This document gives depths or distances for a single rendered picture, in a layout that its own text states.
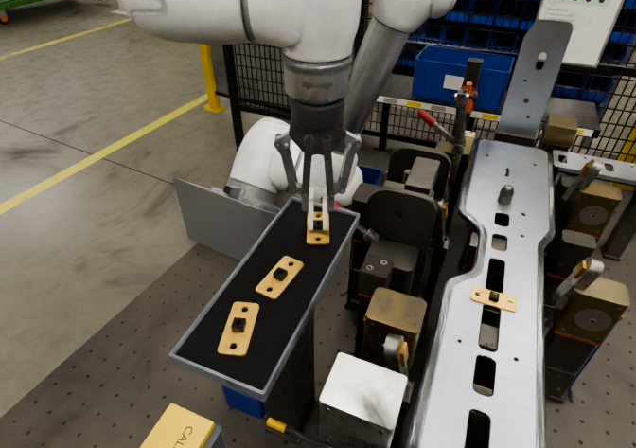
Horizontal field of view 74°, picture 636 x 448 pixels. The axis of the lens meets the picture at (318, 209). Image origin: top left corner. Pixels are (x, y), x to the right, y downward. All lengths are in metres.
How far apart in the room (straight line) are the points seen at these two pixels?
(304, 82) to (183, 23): 0.16
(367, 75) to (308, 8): 0.63
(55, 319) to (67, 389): 1.20
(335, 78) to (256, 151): 0.75
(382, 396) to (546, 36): 1.09
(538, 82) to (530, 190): 0.36
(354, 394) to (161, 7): 0.53
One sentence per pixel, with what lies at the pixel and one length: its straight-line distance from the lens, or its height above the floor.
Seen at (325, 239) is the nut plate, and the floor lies 1.17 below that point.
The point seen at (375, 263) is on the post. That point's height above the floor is 1.10.
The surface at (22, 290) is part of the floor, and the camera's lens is 2.64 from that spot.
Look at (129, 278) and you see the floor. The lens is 2.43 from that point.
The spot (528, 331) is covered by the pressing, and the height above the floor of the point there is 1.00.
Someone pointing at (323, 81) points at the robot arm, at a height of 1.44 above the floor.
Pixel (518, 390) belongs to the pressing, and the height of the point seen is 1.00.
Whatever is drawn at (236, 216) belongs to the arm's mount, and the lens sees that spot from 1.22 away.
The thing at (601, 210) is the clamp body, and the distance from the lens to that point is 1.23.
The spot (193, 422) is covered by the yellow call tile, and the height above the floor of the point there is 1.16.
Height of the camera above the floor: 1.64
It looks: 38 degrees down
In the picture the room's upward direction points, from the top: straight up
